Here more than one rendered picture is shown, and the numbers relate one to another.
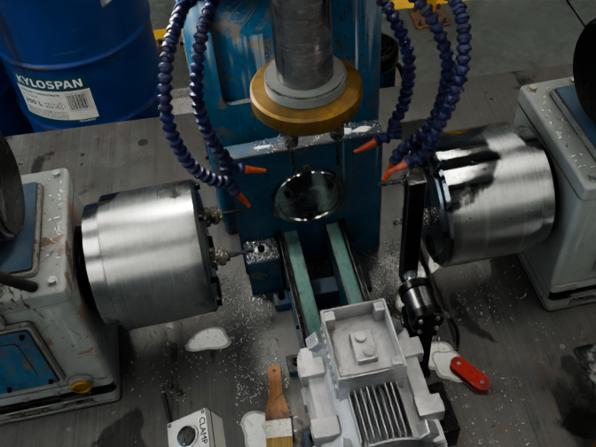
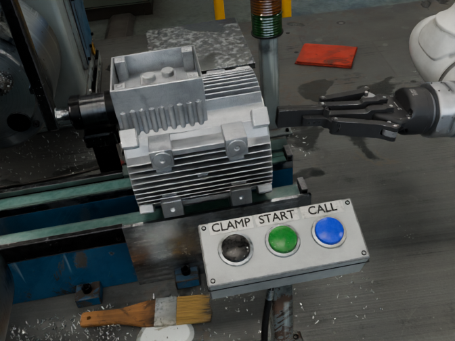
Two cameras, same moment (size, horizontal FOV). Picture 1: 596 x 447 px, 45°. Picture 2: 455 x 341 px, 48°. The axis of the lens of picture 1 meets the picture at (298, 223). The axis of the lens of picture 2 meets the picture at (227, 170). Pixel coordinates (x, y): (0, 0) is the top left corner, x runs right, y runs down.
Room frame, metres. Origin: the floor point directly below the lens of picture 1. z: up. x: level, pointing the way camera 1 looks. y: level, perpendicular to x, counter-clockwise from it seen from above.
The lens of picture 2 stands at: (0.45, 0.55, 1.46)
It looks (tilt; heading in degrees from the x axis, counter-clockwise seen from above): 39 degrees down; 272
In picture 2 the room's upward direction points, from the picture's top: 7 degrees counter-clockwise
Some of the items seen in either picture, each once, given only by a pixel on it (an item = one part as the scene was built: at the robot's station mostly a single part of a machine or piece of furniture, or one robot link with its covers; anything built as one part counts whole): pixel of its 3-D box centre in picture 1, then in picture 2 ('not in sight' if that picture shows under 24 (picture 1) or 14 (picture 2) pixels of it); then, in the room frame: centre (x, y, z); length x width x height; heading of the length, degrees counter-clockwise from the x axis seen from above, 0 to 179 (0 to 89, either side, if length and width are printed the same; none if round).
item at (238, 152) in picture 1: (303, 190); not in sight; (1.03, -0.02, 0.97); 0.30 x 0.11 x 0.34; 97
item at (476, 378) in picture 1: (469, 374); not in sight; (0.66, -0.30, 0.81); 0.09 x 0.03 x 0.02; 38
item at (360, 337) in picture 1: (362, 349); (158, 89); (0.56, -0.08, 1.11); 0.12 x 0.11 x 0.07; 7
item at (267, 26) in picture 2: not in sight; (266, 21); (0.38, -0.40, 1.05); 0.06 x 0.06 x 0.04
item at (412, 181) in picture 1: (411, 232); (30, 59); (0.76, -0.19, 1.12); 0.04 x 0.03 x 0.26; 7
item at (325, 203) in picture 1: (309, 198); not in sight; (0.97, -0.03, 1.02); 0.15 x 0.02 x 0.15; 97
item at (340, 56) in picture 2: not in sight; (326, 54); (0.19, -0.72, 0.80); 0.15 x 0.12 x 0.01; 159
